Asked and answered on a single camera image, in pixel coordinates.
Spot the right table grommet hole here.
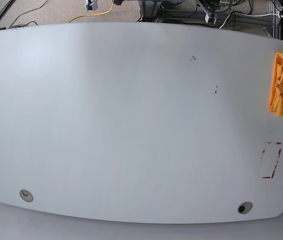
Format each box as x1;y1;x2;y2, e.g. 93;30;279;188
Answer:
237;201;253;215

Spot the table grommet hole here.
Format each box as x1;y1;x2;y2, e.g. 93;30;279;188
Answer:
237;201;253;215
19;189;34;203

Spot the red tape rectangle marking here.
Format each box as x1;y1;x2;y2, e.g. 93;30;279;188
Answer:
259;141;283;179

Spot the left table grommet hole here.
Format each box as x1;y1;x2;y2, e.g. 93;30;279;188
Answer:
19;189;34;203

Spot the yellow cable on floor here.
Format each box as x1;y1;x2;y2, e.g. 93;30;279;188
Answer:
68;0;114;24

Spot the white cable on floor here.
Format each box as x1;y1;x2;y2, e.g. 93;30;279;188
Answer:
218;11;281;30

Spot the aluminium frame rail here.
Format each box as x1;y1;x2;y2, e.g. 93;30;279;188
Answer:
138;0;275;31

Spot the black cable left floor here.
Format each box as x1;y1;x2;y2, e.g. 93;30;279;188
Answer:
0;0;50;29

